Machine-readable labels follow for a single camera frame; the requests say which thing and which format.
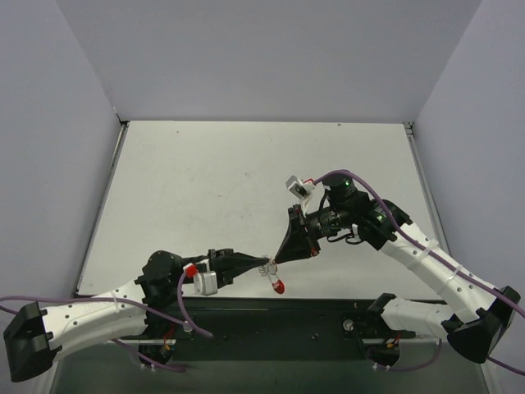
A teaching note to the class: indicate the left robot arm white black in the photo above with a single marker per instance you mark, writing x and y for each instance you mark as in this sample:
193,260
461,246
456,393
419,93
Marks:
45,330

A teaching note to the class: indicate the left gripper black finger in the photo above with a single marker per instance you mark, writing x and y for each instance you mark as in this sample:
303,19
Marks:
230,258
230,274

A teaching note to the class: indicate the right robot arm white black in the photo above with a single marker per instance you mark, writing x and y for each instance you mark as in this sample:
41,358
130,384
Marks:
475,314

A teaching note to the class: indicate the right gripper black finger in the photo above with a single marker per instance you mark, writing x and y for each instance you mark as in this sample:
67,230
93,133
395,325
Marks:
293,242
284,258

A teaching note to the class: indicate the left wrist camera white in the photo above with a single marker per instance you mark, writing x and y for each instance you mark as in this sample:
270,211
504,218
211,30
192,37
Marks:
205,284

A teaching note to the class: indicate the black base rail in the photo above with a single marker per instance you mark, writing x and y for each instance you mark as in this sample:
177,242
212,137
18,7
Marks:
257,329

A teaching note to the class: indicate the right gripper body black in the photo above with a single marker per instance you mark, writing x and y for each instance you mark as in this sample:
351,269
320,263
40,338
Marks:
303,231

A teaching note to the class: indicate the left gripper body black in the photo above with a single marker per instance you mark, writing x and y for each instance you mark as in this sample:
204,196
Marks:
219,267

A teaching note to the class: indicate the metal key holder red handle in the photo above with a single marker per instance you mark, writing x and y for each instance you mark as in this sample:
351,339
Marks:
270,271

